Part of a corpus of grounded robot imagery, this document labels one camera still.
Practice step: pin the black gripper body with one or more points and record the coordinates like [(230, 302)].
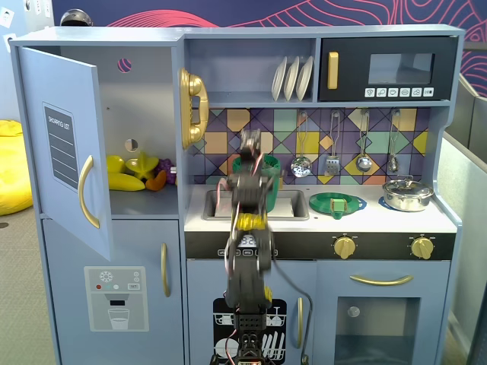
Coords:
[(250, 141)]

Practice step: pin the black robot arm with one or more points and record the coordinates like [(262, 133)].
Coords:
[(247, 281)]

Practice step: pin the green bucket recipient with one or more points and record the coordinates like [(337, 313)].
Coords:
[(271, 167)]

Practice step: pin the steel slotted skimmer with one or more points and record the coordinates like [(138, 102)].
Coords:
[(301, 167)]

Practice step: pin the white toy plate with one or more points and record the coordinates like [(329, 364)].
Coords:
[(305, 78), (291, 80), (277, 80)]

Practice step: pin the grey toy sink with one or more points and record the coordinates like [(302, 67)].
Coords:
[(296, 201)]

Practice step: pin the gold toy telephone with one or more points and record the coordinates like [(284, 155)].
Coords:
[(186, 114)]

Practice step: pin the steel slotted spatula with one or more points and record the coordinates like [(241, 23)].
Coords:
[(332, 165)]

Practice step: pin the purple toy grapes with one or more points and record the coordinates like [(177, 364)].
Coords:
[(166, 165)]

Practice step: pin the green round dish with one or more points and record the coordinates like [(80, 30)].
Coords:
[(323, 201)]

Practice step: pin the orange toy fruit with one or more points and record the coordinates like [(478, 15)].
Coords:
[(156, 183)]

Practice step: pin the small green orange block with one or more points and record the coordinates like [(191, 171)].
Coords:
[(338, 205)]

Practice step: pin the yellow toy starfruit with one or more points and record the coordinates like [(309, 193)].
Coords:
[(142, 165)]

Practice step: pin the black control panel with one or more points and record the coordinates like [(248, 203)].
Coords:
[(304, 245)]

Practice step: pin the steel ladle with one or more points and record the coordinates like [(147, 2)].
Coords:
[(364, 163)]

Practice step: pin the yellow toy banana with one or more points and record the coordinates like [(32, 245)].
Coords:
[(125, 182)]

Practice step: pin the yellow stove knob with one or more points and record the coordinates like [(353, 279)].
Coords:
[(344, 247), (421, 248)]

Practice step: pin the yellow toy lemon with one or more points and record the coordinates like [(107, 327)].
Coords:
[(114, 164)]

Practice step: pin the steel spoon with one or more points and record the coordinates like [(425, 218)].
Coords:
[(393, 164)]

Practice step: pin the black toy microwave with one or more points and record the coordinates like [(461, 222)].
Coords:
[(354, 45)]

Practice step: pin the blue dishwasher door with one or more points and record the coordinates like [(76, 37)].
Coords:
[(201, 281)]

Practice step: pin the steel pot with lid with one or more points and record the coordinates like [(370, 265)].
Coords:
[(407, 197)]

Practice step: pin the blue oven door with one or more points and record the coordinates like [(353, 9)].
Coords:
[(327, 304)]

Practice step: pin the grey shopping list sticker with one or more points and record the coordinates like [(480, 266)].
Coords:
[(61, 152)]

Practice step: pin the blue toy play kitchen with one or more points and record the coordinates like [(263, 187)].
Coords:
[(445, 159)]

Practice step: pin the blue fridge door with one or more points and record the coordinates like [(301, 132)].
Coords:
[(64, 213)]

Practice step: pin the blue freezer door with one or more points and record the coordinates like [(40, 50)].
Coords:
[(68, 247)]

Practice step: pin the black helmet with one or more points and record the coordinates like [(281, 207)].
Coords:
[(76, 18)]

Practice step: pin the grey ice dispenser sticker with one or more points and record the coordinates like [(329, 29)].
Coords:
[(114, 315)]

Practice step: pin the grey office partition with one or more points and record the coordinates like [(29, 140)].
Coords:
[(468, 228)]

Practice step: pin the yellow beanbag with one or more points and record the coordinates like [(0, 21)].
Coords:
[(13, 171)]

